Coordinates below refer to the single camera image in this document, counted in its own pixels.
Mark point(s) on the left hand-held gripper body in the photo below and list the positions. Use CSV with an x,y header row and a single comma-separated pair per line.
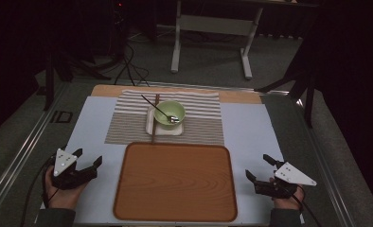
x,y
64,181

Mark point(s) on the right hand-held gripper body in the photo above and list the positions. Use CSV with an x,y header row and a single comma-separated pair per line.
x,y
293,175

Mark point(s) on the white square plate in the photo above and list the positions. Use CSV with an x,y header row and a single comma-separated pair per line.
x,y
150,126

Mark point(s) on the brown wooden tray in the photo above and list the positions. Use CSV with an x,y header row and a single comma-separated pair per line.
x,y
175,183

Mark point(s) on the metal spoon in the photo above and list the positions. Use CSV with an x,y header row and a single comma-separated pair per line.
x,y
159,110

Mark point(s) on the light green bowl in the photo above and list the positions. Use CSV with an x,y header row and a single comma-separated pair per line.
x,y
173,108

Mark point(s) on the person's left hand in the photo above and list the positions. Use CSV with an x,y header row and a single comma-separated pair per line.
x,y
61,198

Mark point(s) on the person's right hand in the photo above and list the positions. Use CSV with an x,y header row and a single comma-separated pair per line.
x,y
288,203

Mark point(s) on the pale blue table mat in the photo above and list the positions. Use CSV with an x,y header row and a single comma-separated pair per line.
x,y
254,132

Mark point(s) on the black metal stand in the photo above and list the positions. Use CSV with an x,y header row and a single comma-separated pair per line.
x,y
309,104
49,82

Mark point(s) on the grey striped placemat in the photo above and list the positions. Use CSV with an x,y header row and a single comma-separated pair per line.
x,y
200,126

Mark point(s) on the black equipment with red light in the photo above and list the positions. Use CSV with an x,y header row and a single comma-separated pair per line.
x,y
118,25

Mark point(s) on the aluminium rail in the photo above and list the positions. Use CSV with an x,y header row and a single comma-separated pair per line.
x,y
329,176
20,157

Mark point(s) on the black rectangular floor bracket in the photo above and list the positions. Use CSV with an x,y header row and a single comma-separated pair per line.
x,y
53,117

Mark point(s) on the white desk frame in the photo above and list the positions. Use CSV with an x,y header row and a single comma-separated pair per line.
x,y
213,25

